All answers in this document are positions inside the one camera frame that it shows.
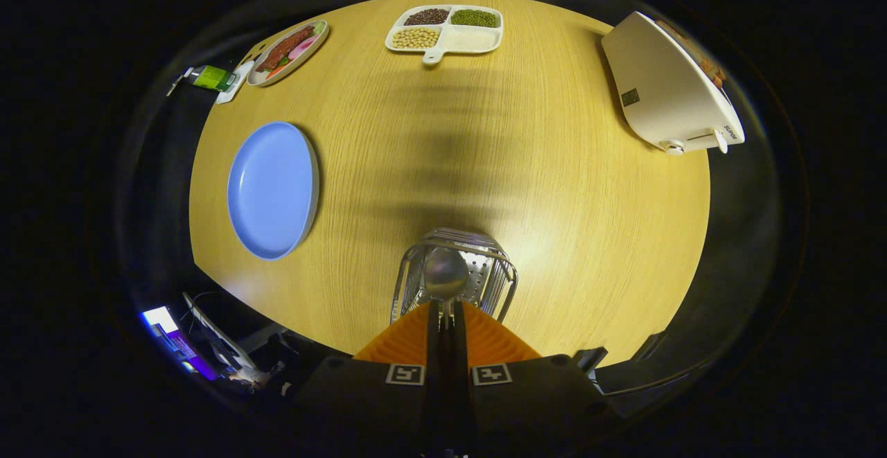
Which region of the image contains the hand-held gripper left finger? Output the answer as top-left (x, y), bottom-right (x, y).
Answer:
top-left (295, 300), bottom-right (442, 458)

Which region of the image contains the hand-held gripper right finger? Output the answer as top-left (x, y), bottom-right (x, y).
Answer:
top-left (454, 300), bottom-right (621, 458)

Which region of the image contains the wooden-handled metal spoon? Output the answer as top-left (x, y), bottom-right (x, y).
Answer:
top-left (424, 247), bottom-right (470, 445)

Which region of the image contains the white-edged flat panel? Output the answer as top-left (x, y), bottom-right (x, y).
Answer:
top-left (182, 292), bottom-right (258, 373)

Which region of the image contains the blue round plate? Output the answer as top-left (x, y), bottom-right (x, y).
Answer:
top-left (227, 121), bottom-right (320, 261)

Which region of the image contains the lit computer screen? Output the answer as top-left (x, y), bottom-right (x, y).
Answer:
top-left (141, 306), bottom-right (219, 381)

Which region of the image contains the white divided dish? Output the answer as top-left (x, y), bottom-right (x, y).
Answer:
top-left (385, 5), bottom-right (504, 66)

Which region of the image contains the pile of yellow soybeans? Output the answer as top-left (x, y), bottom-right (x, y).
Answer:
top-left (392, 27), bottom-right (441, 50)

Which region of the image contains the white toaster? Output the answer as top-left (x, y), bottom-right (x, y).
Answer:
top-left (601, 11), bottom-right (746, 157)

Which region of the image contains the white square coaster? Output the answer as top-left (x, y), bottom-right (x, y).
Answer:
top-left (216, 60), bottom-right (255, 105)

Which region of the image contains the oval plate with food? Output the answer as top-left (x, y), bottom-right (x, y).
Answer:
top-left (247, 19), bottom-right (329, 87)

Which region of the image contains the pile of green beans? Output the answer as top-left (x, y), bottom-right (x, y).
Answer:
top-left (451, 9), bottom-right (500, 28)

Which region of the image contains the pile of brown beans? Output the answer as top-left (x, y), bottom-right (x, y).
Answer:
top-left (404, 8), bottom-right (451, 26)

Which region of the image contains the green drink bottle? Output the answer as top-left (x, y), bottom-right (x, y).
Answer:
top-left (166, 65), bottom-right (240, 96)

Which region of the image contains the brown bread slice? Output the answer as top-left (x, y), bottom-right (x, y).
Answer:
top-left (655, 20), bottom-right (727, 88)

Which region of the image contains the metal wire cutlery basket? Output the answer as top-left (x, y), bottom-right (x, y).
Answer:
top-left (390, 228), bottom-right (519, 325)

